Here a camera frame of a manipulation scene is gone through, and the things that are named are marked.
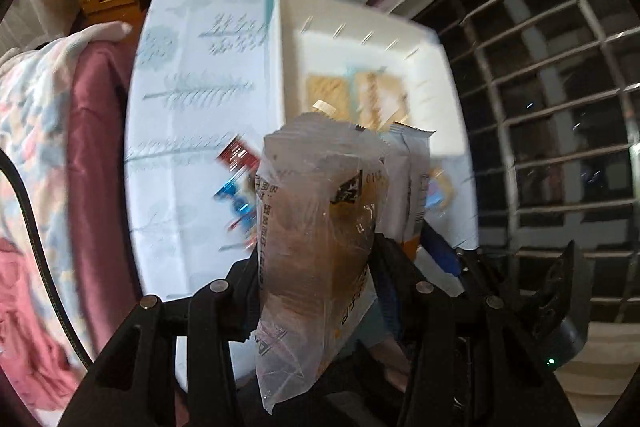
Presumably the clear brown snack packet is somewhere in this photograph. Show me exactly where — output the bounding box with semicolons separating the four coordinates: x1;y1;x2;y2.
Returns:
252;113;392;414

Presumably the metal window grille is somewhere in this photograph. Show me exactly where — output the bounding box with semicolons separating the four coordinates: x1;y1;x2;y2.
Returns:
414;0;640;324

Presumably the white plastic tray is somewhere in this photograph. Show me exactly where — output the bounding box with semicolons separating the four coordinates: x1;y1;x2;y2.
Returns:
269;0;472;158

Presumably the white snack packet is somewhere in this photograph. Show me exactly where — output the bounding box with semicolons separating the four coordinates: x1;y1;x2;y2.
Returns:
377;121;435;244

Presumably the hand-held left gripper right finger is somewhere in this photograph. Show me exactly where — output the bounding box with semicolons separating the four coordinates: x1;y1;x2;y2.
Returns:
367;234;583;427

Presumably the maroon cloth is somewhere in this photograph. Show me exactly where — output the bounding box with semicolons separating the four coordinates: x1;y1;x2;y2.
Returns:
66;36;147;355

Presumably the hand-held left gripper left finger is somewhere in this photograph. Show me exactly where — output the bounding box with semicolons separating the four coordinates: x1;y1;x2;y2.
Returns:
57;256;263;427

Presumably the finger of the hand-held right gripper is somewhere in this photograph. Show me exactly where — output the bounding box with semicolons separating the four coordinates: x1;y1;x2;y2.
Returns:
421;226;462;279
452;246;510;309

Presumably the pastel patterned blanket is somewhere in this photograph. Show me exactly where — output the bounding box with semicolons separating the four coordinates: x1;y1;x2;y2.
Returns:
0;21;133;360

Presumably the pink floral cloth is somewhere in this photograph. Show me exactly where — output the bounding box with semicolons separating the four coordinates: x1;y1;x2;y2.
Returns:
0;236;87;414

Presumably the red blue snack packet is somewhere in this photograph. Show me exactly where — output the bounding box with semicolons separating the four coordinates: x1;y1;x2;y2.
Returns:
214;136;262;234

